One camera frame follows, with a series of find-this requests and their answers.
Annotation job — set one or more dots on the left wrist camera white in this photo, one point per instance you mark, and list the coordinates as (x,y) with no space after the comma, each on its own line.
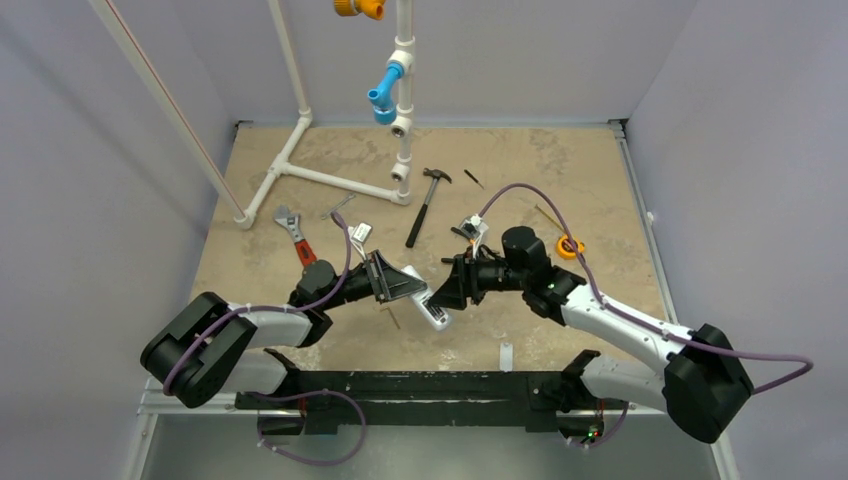
(358,236)

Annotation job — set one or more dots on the small silver wrench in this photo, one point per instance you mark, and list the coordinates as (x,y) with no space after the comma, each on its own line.
(338,205)

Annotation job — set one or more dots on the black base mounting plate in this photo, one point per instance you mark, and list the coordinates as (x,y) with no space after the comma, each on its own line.
(321,402)

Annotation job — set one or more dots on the adjustable wrench red handle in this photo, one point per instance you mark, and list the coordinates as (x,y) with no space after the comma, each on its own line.
(290,221)

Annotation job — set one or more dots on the black handled hammer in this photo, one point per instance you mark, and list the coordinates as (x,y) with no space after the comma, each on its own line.
(436,175)

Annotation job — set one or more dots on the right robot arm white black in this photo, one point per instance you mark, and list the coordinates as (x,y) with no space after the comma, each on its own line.
(694,376)

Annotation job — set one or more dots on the blue pipe fitting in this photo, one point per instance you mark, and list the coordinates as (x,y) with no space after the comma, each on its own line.
(380,97)

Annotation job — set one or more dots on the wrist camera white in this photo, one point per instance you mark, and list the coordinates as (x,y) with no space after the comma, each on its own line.
(475,229)
(358,236)

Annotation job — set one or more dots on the orange handled pliers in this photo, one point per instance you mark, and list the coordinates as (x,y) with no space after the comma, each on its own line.
(465,236)

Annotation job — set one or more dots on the orange pipe fitting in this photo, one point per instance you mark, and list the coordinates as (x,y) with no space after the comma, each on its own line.
(373,9)

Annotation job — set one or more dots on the aluminium rail frame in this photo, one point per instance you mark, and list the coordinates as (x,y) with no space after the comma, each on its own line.
(586,169)

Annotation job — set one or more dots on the brown hex key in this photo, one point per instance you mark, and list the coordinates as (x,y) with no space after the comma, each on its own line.
(391,315)

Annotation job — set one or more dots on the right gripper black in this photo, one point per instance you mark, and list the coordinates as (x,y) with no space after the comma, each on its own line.
(470,277)

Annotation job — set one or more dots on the silver battery cover plate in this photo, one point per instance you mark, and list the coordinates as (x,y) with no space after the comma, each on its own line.
(506,357)

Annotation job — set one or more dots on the orange tape measure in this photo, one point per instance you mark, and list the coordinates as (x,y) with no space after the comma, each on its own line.
(566,247)

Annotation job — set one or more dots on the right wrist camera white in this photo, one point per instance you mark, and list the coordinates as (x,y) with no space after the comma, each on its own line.
(475,229)

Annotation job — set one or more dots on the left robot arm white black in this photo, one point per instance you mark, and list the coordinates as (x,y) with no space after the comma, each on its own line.
(215,346)

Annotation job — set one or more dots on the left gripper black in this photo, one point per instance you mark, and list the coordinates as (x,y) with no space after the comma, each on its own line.
(389,284)

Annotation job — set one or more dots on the small black screwdriver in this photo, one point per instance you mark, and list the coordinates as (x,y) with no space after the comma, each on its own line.
(473,178)

